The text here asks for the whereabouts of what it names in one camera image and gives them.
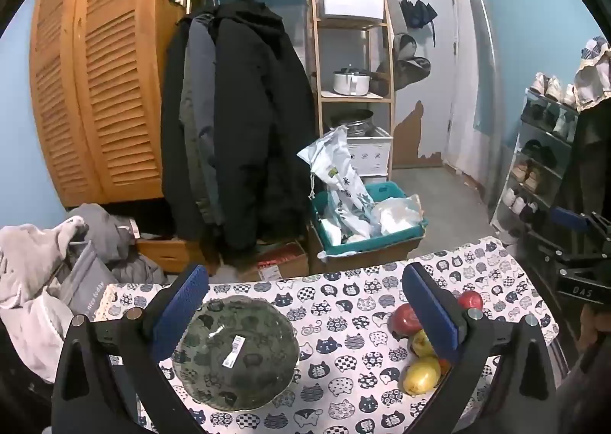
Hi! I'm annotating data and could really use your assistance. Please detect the wooden louvered wardrobe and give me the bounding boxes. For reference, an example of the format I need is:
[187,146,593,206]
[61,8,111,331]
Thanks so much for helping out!
[29,0,179,208]

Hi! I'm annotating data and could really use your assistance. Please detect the cat print tablecloth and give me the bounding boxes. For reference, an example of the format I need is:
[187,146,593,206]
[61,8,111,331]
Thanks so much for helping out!
[91,236,561,434]

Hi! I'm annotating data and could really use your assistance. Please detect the silver foam pipe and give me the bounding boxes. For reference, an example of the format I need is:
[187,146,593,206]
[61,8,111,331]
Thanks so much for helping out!
[458,0,499,196]

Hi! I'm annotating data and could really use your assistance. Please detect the dark hanging garment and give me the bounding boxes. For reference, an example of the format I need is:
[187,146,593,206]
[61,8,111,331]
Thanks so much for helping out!
[556,110,611,225]

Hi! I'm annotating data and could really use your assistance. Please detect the grey hoodie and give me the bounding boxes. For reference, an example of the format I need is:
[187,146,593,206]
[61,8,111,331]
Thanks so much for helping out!
[64,202,168,284]

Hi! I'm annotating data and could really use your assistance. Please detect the white door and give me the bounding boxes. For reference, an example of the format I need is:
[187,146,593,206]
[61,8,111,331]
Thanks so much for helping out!
[389,0,459,170]

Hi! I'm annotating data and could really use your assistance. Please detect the slim black hanging coat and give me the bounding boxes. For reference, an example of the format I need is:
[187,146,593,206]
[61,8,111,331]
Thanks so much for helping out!
[160,14,196,227]

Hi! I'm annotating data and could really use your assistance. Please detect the group of shoes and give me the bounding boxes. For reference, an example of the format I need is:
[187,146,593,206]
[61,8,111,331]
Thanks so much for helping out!
[501,73,580,225]

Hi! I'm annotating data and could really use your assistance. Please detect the scalloped glass plate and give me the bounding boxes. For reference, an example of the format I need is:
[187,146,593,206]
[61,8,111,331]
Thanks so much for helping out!
[171,297,301,412]

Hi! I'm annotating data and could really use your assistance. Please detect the plain cardboard box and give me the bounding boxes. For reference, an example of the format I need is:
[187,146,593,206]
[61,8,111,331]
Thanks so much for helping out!
[308,219,425,275]

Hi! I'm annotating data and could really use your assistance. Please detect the large black hooded coat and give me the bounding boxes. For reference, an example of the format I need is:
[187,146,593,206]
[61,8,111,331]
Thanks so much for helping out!
[210,0,318,268]

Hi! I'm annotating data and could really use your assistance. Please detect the metal shoe rack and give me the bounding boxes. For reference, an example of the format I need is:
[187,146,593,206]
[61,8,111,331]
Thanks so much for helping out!
[489,88,580,241]

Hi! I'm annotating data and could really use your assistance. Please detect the wooden drawer box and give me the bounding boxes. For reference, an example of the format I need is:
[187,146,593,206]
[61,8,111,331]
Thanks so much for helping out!
[136,236,220,275]

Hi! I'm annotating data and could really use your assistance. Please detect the grey hanging jacket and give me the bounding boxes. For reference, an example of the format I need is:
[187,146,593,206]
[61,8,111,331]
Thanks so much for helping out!
[179,14,225,225]

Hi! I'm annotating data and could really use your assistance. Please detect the white rice cooker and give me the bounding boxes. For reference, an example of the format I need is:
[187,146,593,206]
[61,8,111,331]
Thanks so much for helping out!
[333,66,373,97]

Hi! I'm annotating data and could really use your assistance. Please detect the yellow green pear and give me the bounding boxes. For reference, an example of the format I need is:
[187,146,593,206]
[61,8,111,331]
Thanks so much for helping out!
[402,355,442,397]
[409,329,436,359]

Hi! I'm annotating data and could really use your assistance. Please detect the grey hanging bags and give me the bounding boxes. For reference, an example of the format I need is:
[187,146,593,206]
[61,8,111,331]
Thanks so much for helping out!
[375,33,433,91]

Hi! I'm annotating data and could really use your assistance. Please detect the lace trimmed cloth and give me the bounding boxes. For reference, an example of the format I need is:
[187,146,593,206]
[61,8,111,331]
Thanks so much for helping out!
[573,35,611,113]

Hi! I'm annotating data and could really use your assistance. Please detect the clear plastic bag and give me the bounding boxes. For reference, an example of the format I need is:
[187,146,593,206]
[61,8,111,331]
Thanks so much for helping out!
[370,194,425,235]

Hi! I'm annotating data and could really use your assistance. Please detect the wooden shelf rack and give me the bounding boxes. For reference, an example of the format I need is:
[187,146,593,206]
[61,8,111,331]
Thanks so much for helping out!
[308,0,397,182]

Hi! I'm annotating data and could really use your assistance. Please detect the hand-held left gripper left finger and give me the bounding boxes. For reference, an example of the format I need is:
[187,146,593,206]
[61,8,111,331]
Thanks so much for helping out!
[52,263,211,434]

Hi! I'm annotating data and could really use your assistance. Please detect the red apple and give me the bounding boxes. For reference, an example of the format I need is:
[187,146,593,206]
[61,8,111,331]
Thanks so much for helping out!
[390,303,425,337]
[458,290,484,311]

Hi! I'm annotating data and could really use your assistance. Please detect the grey tote bag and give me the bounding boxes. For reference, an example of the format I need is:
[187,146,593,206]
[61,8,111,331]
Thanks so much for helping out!
[57,243,120,320]

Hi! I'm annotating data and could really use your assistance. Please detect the black folded umbrella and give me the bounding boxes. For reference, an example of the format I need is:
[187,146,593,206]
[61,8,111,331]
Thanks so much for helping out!
[398,0,439,46]

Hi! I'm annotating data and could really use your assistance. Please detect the person's right hand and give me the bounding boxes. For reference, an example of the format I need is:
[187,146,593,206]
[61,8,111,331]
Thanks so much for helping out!
[577,305,611,358]

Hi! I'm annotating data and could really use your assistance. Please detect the person's right forearm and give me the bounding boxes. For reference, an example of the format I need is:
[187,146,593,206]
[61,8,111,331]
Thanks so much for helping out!
[556,353,611,434]

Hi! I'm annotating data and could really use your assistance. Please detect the white storage box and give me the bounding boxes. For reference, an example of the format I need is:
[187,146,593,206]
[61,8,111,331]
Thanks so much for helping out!
[316,0,386,19]

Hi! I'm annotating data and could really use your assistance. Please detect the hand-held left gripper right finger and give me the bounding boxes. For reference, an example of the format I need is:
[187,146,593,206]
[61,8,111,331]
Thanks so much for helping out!
[401,262,557,434]

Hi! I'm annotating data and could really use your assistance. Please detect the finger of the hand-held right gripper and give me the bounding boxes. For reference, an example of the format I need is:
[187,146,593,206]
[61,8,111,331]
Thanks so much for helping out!
[548,206,611,248]
[537,243,611,273]

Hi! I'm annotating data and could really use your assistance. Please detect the white printed drawer box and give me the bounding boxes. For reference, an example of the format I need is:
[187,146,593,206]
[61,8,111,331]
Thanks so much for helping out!
[346,127,393,177]

